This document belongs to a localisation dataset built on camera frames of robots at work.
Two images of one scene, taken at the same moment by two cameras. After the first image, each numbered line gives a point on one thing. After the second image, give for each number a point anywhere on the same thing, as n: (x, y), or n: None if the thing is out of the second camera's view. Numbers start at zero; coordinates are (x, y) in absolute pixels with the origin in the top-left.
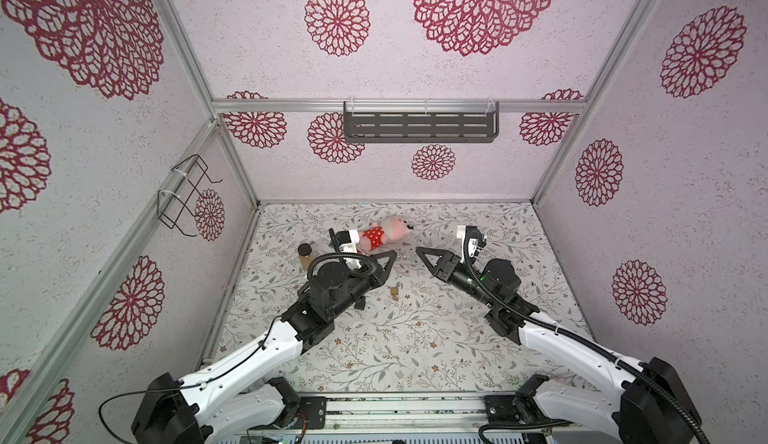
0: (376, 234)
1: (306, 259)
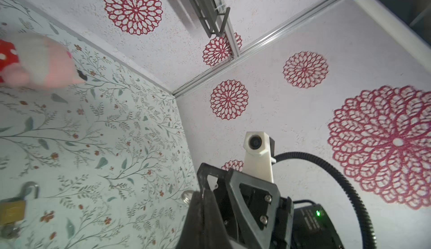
0: (42, 63)
1: None
